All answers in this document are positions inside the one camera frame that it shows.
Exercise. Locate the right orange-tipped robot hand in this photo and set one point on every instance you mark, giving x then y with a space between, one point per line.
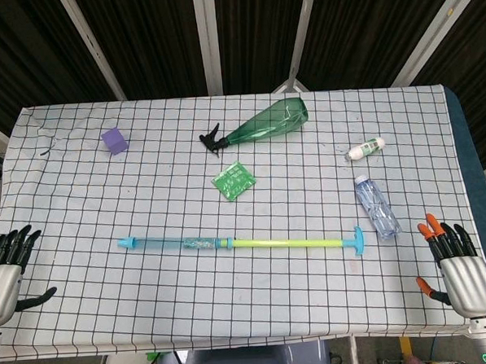
468 284

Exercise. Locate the left black-fingered robot hand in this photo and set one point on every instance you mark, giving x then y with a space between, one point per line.
1 280

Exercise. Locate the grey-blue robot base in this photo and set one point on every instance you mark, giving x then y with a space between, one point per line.
244 363

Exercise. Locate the blue table edge pad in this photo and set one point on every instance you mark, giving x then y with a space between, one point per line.
477 178

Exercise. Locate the clear plastic water bottle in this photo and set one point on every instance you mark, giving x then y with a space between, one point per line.
376 207

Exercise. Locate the small white bottle green label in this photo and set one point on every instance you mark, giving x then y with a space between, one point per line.
365 148

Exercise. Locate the white checkered tablecloth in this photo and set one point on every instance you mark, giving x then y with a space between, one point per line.
171 300

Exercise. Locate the purple cube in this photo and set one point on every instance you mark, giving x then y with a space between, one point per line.
115 141

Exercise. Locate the green foil sachet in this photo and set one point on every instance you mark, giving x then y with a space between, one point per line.
232 180

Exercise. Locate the green spray bottle black trigger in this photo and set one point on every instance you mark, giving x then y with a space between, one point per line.
264 124

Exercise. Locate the white frame post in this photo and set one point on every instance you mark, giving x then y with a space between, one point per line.
208 41
93 51
301 44
435 33

